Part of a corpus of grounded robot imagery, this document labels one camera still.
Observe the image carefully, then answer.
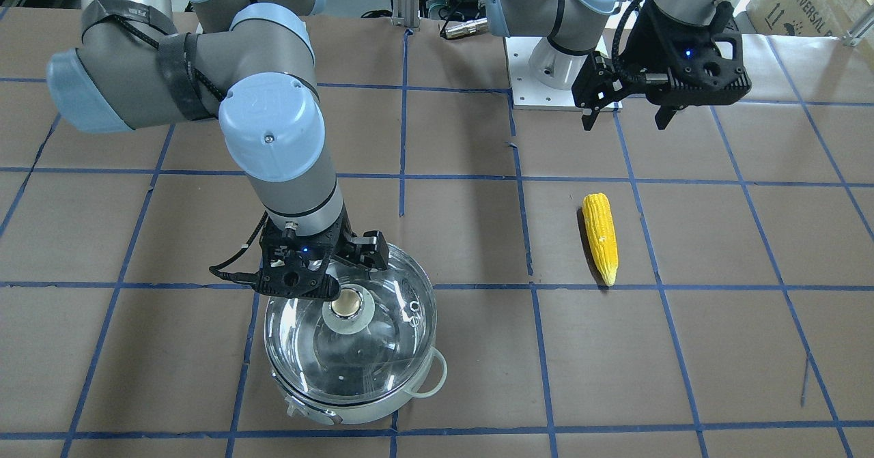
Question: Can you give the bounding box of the pale green steel pot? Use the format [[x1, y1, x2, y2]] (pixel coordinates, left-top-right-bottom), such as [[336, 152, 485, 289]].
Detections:
[[262, 240, 449, 425]]

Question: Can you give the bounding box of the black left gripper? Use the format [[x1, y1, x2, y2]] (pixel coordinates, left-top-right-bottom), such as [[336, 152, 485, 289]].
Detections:
[[571, 1, 752, 132]]

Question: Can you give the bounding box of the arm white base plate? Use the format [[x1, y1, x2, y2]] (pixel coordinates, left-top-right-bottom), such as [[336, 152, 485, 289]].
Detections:
[[505, 36, 587, 111]]

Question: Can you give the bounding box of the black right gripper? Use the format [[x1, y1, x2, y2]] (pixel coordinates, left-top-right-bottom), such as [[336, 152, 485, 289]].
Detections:
[[254, 216, 390, 300]]

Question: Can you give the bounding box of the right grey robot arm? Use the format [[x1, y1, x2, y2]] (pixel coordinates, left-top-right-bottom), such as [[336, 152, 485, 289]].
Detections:
[[47, 0, 390, 302]]

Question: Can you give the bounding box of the glass pot lid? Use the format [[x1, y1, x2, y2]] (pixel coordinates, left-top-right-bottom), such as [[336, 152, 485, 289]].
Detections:
[[264, 240, 437, 399]]

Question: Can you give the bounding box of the cardboard box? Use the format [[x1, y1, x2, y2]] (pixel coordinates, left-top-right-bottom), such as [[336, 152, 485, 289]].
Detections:
[[746, 0, 872, 36]]

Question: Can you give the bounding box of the yellow corn cob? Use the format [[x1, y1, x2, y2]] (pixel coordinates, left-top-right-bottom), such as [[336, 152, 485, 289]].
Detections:
[[582, 192, 620, 287]]

